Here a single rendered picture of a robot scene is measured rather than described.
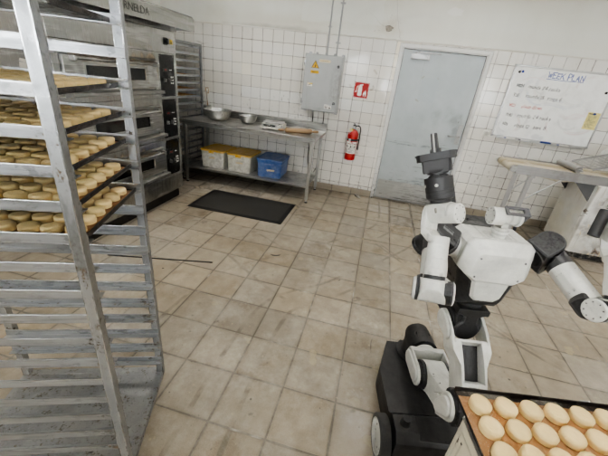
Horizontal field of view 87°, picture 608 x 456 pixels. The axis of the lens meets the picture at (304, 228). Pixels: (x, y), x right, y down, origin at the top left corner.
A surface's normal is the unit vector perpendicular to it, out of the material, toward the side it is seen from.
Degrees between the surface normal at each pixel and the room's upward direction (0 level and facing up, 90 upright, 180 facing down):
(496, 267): 90
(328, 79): 90
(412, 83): 90
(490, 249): 45
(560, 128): 90
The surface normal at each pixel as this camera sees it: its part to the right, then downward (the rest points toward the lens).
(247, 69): -0.23, 0.40
